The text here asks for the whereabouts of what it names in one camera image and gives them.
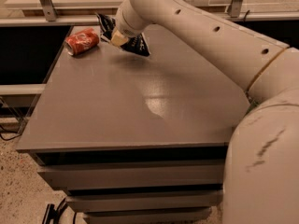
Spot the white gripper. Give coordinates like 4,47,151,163
110,0,147,47

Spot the black cables left floor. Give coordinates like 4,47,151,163
0,96,26,142

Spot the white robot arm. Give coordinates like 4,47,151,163
116,0,299,224

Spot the black object bottom floor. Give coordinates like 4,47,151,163
41,198,68,224

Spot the red coke can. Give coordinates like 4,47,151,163
64,28,99,56

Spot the grey drawer cabinet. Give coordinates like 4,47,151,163
17,25,249,224

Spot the blue chip bag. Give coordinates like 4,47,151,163
97,14,150,57

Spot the metal railing frame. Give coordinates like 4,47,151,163
0,0,299,27

